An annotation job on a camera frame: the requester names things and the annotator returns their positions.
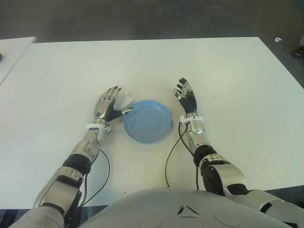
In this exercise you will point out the dark shoe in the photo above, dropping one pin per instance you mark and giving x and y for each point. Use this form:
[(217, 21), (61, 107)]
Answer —
[(299, 52)]

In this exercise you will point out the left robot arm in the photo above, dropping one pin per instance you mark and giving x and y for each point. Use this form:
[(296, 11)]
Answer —
[(69, 180)]

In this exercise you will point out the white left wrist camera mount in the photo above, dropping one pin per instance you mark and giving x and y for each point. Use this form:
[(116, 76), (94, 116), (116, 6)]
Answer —
[(95, 126)]

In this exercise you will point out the small white floor object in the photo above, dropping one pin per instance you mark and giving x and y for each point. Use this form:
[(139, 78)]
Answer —
[(277, 40)]

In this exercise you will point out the silver robot torso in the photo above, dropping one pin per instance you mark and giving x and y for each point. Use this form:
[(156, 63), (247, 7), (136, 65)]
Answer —
[(166, 209)]

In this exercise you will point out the white charger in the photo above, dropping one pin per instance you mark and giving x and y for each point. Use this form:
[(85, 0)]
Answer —
[(126, 101)]

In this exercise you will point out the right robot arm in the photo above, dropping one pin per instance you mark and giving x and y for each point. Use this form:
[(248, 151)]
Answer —
[(228, 171)]

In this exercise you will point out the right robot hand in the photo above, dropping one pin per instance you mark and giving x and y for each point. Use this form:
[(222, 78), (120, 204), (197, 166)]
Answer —
[(188, 104)]

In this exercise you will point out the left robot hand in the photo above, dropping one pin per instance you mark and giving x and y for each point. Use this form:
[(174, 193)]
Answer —
[(102, 109)]

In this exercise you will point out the person's trouser leg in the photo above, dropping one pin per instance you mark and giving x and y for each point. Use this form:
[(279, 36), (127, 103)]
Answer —
[(302, 39)]

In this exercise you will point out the white side table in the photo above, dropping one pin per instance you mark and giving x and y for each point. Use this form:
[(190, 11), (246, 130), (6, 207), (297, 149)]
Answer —
[(12, 48)]

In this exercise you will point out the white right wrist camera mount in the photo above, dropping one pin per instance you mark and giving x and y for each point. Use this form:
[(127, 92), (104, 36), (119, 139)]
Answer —
[(183, 120)]

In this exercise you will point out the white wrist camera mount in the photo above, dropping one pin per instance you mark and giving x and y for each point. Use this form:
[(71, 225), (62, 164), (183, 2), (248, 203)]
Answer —
[(95, 126), (183, 120)]

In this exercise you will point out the blue plate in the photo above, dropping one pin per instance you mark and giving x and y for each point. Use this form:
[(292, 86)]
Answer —
[(148, 123)]

